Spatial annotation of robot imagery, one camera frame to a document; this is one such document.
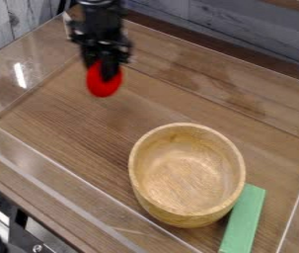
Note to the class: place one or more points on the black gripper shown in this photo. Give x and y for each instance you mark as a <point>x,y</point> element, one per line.
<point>100,35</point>

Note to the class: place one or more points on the red plush strawberry toy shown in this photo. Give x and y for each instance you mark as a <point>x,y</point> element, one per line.
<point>98,86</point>

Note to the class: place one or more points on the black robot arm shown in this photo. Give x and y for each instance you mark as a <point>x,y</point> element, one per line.
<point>101,6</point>

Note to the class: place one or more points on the wooden bowl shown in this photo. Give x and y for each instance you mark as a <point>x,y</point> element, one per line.
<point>188,173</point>

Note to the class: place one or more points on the green rectangular block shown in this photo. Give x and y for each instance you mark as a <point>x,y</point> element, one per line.
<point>244,221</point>

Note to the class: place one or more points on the clear acrylic enclosure walls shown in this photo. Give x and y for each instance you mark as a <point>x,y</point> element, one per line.
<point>66,141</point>

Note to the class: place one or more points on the black table leg bracket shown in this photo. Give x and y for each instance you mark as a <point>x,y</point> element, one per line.
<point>21,237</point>

